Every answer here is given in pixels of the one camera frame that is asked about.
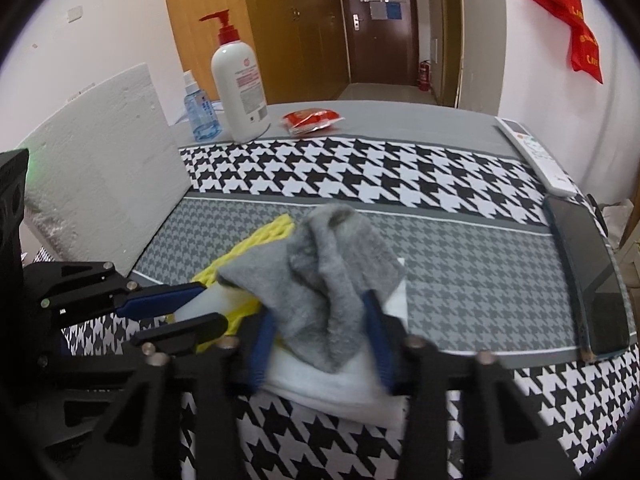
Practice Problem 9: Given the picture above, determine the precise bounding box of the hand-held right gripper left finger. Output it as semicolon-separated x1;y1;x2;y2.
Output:
95;312;281;480

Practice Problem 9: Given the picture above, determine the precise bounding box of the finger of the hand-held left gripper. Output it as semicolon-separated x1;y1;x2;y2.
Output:
42;260;208;321
39;311;230;367

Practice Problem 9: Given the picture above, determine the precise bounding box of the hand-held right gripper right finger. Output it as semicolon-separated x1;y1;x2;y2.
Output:
361;290;566;480

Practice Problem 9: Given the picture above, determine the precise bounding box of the grey knitted cloth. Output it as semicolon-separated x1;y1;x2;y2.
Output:
217;202;407;373

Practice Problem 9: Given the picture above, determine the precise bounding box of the yellow foam fruit net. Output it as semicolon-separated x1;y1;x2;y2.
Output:
172;212;296;353

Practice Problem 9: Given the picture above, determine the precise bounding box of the white foam box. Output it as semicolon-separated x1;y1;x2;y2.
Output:
19;62;193;283

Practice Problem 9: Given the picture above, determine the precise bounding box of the houndstooth table cloth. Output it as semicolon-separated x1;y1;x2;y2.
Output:
37;100;640;480

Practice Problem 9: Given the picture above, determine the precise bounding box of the blue spray bottle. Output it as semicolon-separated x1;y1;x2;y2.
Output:
182;71;223;142

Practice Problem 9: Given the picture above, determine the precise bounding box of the black smartphone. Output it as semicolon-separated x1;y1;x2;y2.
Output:
542;195;632;361

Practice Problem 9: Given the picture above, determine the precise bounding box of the white pump bottle red cap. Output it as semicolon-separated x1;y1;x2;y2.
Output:
199;9;272;143

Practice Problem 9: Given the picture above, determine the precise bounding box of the red snack packet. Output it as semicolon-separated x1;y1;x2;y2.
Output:
281;107;346;137

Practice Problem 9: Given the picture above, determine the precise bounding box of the white remote control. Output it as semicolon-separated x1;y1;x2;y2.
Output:
495;117;578;197

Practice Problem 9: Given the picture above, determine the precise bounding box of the wooden wardrobe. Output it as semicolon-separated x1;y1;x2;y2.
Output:
160;0;351;106

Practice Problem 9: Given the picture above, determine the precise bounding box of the dark brown entrance door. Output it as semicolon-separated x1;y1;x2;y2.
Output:
336;0;420;85

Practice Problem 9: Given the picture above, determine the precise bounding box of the red plastic bag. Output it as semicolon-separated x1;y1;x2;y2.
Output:
520;0;604;85

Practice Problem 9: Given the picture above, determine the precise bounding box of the wooden side door frame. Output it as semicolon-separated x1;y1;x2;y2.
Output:
430;0;466;108

